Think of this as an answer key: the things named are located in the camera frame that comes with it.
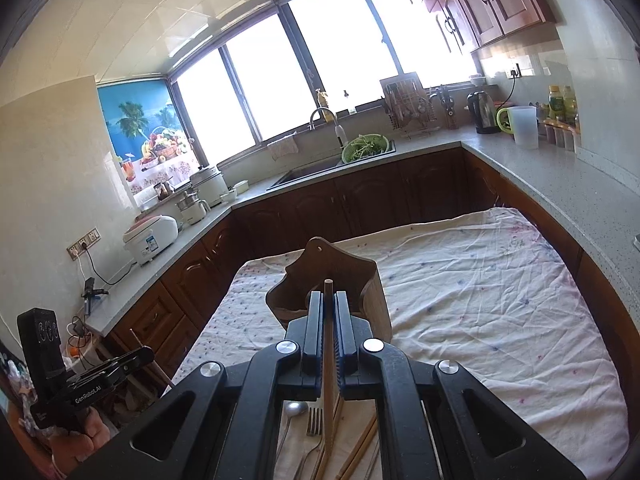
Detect metal spoon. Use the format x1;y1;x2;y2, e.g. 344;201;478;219
276;401;309;458

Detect kitchen sink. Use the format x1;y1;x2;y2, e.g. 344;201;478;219
270;138;396;188

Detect white rice cooker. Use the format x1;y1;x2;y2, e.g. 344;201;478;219
122;214;178;266

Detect white small blender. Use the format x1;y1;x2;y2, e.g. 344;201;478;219
177;191;210;226

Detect kitchen faucet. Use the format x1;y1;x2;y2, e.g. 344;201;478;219
309;106;348;148

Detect white spotted tablecloth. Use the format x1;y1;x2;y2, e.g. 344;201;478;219
171;205;630;480

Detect oil bottles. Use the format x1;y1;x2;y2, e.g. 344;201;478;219
548;84;578;127

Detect wooden utensil holder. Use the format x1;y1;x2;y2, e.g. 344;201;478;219
266;237;392;342

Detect dish drying rack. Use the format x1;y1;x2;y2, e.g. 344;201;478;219
380;72;439;132

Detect black electric kettle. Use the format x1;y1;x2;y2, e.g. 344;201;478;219
466;91;501;134

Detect white steamer pot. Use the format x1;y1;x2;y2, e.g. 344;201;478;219
190;166;228;207

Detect metal fork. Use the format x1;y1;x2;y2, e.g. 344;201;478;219
293;406;324;480

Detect left hand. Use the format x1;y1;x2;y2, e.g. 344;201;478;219
49;408;112;479

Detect white plastic pitcher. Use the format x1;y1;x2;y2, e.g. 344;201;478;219
496;105;539;150

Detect tropical fruit poster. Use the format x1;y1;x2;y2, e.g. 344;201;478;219
98;79;200;209

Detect green colander with vegetables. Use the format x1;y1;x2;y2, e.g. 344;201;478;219
341;133;390;164

